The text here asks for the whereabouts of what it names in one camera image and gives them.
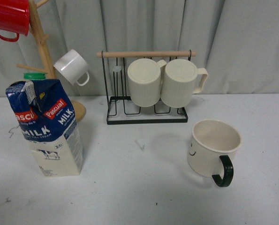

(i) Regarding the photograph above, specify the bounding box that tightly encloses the grey curtain backdrop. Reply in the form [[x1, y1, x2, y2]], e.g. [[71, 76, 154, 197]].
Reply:
[[0, 0, 279, 98]]

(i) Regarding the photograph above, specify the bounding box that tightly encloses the wooden mug tree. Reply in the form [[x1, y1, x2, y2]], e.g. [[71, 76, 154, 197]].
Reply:
[[16, 0, 87, 123]]

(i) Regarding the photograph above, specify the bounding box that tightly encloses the cream mug black handle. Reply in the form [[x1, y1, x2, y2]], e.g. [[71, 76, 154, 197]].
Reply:
[[187, 119, 242, 188]]

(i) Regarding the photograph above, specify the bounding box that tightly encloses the left cream ribbed mug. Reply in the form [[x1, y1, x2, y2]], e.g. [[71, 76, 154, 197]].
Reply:
[[127, 58, 167, 107]]

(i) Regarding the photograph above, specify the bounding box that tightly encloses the white hanging mug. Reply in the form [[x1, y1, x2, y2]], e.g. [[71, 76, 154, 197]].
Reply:
[[54, 49, 90, 86]]

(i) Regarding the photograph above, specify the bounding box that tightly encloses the red hanging mug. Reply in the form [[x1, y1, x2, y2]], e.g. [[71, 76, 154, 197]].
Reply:
[[0, 0, 30, 42]]

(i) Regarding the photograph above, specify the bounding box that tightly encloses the black wire cup rack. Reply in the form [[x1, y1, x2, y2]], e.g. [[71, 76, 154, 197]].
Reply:
[[97, 50, 196, 125]]

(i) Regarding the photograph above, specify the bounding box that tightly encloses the right cream ribbed mug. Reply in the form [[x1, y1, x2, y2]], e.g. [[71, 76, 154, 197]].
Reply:
[[161, 59, 209, 108]]

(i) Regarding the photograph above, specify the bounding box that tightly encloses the cream ribbed mug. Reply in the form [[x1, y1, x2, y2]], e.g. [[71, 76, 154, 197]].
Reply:
[[127, 58, 167, 107], [161, 59, 209, 108]]

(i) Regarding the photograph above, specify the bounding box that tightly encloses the blue white milk carton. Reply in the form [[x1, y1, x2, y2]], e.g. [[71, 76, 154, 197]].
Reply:
[[5, 79, 83, 177]]

